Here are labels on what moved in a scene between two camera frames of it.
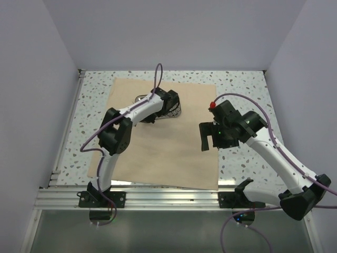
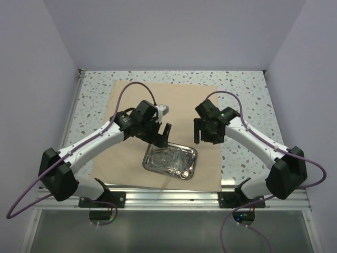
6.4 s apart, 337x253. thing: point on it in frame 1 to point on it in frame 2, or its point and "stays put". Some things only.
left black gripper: x=151 y=119 to x=157 y=139
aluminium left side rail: x=55 y=175 stays put
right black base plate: x=237 y=200 stays put
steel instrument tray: x=175 y=112 to x=176 y=161
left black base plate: x=95 y=200 stays put
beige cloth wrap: x=165 y=151 stays put
